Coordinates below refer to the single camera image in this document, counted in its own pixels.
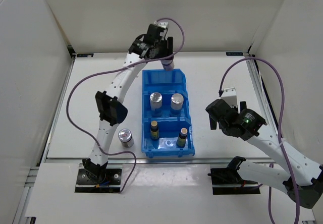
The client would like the dark spice jar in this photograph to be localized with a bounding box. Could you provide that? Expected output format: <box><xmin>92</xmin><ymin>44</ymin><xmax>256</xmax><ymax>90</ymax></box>
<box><xmin>161</xmin><ymin>59</ymin><xmax>174</xmax><ymax>71</ymax></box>
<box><xmin>118</xmin><ymin>129</ymin><xmax>134</xmax><ymax>148</ymax></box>

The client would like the yellow-label brown bottle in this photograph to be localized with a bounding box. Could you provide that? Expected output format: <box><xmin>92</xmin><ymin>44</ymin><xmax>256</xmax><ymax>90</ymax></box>
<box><xmin>150</xmin><ymin>121</ymin><xmax>159</xmax><ymax>140</ymax></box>
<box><xmin>177</xmin><ymin>128</ymin><xmax>188</xmax><ymax>148</ymax></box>

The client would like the blue-white shaker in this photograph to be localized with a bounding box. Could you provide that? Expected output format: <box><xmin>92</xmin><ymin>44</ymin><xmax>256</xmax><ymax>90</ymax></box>
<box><xmin>149</xmin><ymin>92</ymin><xmax>163</xmax><ymax>117</ymax></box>
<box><xmin>171</xmin><ymin>93</ymin><xmax>184</xmax><ymax>116</ymax></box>

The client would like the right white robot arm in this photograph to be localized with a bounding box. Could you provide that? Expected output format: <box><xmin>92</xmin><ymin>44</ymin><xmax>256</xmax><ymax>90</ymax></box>
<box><xmin>205</xmin><ymin>99</ymin><xmax>322</xmax><ymax>209</ymax></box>

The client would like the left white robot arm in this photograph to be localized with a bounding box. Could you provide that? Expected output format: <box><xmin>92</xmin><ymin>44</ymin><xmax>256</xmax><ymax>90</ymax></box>
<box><xmin>82</xmin><ymin>22</ymin><xmax>174</xmax><ymax>184</ymax></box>

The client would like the blue three-compartment plastic bin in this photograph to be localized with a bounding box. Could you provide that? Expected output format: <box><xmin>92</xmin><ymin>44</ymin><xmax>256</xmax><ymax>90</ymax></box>
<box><xmin>141</xmin><ymin>69</ymin><xmax>195</xmax><ymax>158</ymax></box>

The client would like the right blue corner label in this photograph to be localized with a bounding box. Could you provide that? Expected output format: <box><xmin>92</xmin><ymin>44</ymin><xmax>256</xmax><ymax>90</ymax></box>
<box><xmin>226</xmin><ymin>51</ymin><xmax>244</xmax><ymax>57</ymax></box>

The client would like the blue corner label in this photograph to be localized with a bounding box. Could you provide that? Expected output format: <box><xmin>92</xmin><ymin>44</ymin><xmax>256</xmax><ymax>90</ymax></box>
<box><xmin>226</xmin><ymin>51</ymin><xmax>244</xmax><ymax>57</ymax></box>
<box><xmin>76</xmin><ymin>53</ymin><xmax>94</xmax><ymax>58</ymax></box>

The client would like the left blue corner label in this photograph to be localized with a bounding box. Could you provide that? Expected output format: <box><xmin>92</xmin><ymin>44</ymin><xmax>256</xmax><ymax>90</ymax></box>
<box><xmin>76</xmin><ymin>53</ymin><xmax>94</xmax><ymax>58</ymax></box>

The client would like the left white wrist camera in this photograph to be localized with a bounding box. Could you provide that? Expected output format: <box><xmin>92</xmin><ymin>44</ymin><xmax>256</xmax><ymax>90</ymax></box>
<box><xmin>154</xmin><ymin>21</ymin><xmax>169</xmax><ymax>37</ymax></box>

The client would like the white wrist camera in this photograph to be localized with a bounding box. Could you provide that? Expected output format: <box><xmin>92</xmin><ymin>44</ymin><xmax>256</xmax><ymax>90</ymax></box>
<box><xmin>219</xmin><ymin>87</ymin><xmax>238</xmax><ymax>111</ymax></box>
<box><xmin>154</xmin><ymin>21</ymin><xmax>169</xmax><ymax>37</ymax></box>

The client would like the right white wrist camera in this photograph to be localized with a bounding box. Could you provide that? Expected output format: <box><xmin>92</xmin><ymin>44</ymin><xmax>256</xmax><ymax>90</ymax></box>
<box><xmin>219</xmin><ymin>87</ymin><xmax>238</xmax><ymax>111</ymax></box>

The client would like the right aluminium side rail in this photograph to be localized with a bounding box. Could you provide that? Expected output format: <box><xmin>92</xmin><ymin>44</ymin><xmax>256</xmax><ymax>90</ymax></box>
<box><xmin>246</xmin><ymin>55</ymin><xmax>278</xmax><ymax>134</ymax></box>

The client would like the aluminium side rail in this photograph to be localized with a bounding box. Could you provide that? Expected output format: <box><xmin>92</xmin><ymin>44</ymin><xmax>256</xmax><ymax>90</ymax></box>
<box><xmin>36</xmin><ymin>54</ymin><xmax>76</xmax><ymax>167</ymax></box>
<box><xmin>246</xmin><ymin>55</ymin><xmax>278</xmax><ymax>134</ymax></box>

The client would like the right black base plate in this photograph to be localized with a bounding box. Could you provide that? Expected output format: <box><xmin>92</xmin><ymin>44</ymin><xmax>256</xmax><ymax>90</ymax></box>
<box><xmin>207</xmin><ymin>168</ymin><xmax>261</xmax><ymax>195</ymax></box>

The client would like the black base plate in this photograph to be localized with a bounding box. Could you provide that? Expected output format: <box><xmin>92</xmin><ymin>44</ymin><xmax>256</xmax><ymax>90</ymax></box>
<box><xmin>207</xmin><ymin>168</ymin><xmax>261</xmax><ymax>195</ymax></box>
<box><xmin>74</xmin><ymin>167</ymin><xmax>122</xmax><ymax>193</ymax></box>

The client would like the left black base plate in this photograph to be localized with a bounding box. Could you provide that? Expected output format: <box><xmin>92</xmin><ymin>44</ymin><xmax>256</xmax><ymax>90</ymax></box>
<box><xmin>74</xmin><ymin>167</ymin><xmax>122</xmax><ymax>193</ymax></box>

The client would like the left aluminium side rail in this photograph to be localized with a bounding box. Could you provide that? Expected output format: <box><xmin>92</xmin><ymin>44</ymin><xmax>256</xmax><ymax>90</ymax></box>
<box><xmin>36</xmin><ymin>54</ymin><xmax>76</xmax><ymax>167</ymax></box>

